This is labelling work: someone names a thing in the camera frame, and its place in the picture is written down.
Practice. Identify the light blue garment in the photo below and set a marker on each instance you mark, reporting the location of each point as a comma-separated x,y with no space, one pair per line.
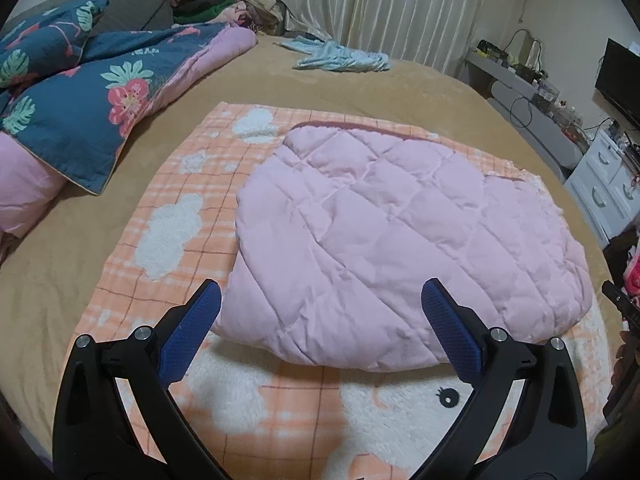
340,57

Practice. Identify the desk clutter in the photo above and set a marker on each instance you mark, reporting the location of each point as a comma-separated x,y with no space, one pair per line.
545,92

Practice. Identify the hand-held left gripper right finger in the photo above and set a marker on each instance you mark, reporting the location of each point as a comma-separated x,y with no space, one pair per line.
452,337

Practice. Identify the grey pillow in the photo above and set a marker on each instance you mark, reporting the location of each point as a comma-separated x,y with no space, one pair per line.
135,5

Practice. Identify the teal floral quilt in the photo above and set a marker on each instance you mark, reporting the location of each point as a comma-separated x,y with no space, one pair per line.
75,110

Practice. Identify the white drawer dresser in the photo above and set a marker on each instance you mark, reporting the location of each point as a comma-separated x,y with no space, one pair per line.
600,175

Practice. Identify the grey desk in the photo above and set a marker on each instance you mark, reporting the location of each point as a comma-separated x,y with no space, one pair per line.
525,105

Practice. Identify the bed with tan sheet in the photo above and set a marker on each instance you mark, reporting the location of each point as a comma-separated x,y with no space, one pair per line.
425,90

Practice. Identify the pink quilted blanket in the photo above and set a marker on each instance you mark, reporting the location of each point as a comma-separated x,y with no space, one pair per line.
390,240

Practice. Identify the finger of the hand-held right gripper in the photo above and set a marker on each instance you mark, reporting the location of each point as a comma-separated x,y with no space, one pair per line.
619,302

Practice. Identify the white curtain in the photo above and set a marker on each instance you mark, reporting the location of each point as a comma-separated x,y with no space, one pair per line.
400,5

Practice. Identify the pile of clothes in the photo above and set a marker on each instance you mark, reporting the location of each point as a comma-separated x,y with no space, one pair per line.
240,10

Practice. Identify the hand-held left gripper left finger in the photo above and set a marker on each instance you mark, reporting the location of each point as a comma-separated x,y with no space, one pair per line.
187,340

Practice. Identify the black television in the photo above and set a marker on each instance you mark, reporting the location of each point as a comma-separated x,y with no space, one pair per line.
617,80

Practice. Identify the dark cloth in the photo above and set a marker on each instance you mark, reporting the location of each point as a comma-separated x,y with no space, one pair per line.
620,260

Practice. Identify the orange checked blanket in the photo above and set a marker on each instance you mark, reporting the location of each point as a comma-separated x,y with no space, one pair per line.
170,230

